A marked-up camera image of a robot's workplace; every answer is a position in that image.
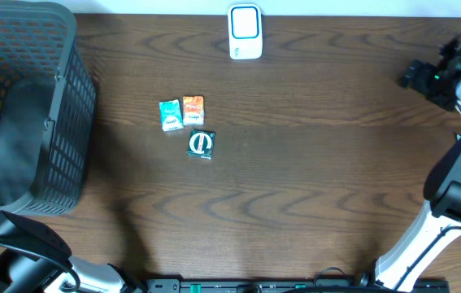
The grey plastic mesh basket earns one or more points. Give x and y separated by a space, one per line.
47 107

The teal green tissue pack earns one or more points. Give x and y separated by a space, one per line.
170 114

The orange tissue pack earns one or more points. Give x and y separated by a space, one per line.
193 110

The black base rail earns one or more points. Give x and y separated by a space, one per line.
169 285

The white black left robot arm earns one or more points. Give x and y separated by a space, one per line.
33 258

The small green black box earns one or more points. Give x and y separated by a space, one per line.
201 144

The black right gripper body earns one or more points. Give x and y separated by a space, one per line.
439 82

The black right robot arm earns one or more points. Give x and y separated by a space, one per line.
439 221

